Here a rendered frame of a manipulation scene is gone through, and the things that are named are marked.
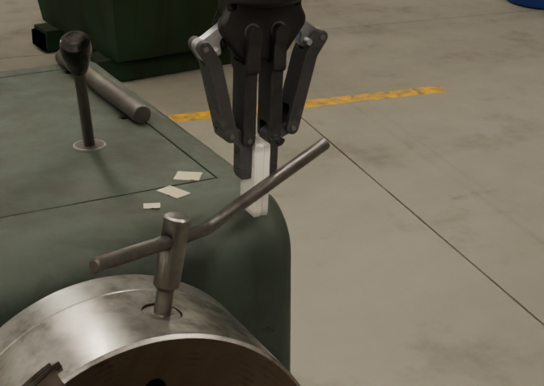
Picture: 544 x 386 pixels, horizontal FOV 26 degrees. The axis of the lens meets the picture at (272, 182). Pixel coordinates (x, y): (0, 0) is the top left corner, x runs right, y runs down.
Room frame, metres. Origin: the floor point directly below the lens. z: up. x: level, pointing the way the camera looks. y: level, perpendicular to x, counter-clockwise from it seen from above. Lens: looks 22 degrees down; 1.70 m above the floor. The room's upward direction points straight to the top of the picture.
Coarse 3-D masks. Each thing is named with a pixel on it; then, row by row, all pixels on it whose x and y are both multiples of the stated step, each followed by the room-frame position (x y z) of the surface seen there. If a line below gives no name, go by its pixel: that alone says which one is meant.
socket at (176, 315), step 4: (144, 308) 0.87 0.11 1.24; (148, 308) 0.87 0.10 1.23; (152, 308) 0.87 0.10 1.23; (172, 308) 0.88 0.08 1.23; (144, 312) 0.86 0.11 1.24; (148, 312) 0.86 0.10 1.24; (172, 312) 0.87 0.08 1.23; (176, 312) 0.87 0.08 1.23; (148, 316) 0.85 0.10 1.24; (152, 316) 0.86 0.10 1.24; (156, 316) 0.86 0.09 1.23; (168, 316) 0.86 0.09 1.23; (172, 316) 0.86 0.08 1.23; (176, 316) 0.86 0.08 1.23; (180, 316) 0.86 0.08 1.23
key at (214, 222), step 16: (320, 144) 1.06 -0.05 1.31; (304, 160) 1.03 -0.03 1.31; (272, 176) 0.99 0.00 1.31; (288, 176) 1.01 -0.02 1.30; (256, 192) 0.96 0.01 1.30; (224, 208) 0.93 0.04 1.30; (240, 208) 0.94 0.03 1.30; (208, 224) 0.91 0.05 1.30; (160, 240) 0.85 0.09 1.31; (192, 240) 0.89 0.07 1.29; (112, 256) 0.80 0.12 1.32; (128, 256) 0.81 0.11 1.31; (144, 256) 0.83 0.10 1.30; (96, 272) 0.79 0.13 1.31
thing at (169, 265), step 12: (168, 216) 0.87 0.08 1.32; (180, 216) 0.87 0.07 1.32; (168, 228) 0.86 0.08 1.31; (180, 228) 0.86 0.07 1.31; (180, 240) 0.86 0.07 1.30; (168, 252) 0.86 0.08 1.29; (180, 252) 0.86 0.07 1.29; (156, 264) 0.87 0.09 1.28; (168, 264) 0.86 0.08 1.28; (180, 264) 0.86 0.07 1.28; (156, 276) 0.86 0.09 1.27; (168, 276) 0.86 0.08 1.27; (180, 276) 0.86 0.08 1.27; (168, 288) 0.86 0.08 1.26; (156, 300) 0.86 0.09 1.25; (168, 300) 0.86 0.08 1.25; (156, 312) 0.86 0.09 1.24; (168, 312) 0.86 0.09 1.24
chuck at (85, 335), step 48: (48, 336) 0.84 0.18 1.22; (96, 336) 0.83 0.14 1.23; (144, 336) 0.82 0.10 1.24; (192, 336) 0.83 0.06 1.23; (240, 336) 0.87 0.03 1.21; (0, 384) 0.81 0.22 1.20; (96, 384) 0.79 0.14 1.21; (144, 384) 0.81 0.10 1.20; (192, 384) 0.83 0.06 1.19; (240, 384) 0.85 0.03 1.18; (288, 384) 0.87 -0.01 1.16
